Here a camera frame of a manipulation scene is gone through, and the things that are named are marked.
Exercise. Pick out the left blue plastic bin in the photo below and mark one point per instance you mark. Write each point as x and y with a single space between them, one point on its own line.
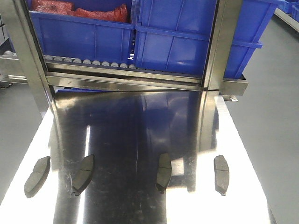
84 38

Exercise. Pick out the grey brake pad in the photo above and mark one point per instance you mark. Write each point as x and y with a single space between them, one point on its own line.
221 174
37 177
164 173
84 175

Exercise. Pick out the red mesh bags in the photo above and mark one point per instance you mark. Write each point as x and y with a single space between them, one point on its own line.
119 14

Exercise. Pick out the right blue plastic bin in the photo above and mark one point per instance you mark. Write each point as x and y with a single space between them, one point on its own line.
173 35

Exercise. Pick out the blue plastic bin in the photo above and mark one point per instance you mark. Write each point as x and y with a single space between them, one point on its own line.
84 38
173 35

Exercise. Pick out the grey roller track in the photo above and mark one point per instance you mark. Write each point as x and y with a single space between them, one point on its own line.
59 59

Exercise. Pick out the stainless steel rack frame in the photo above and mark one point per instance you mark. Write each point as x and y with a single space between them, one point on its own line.
30 67

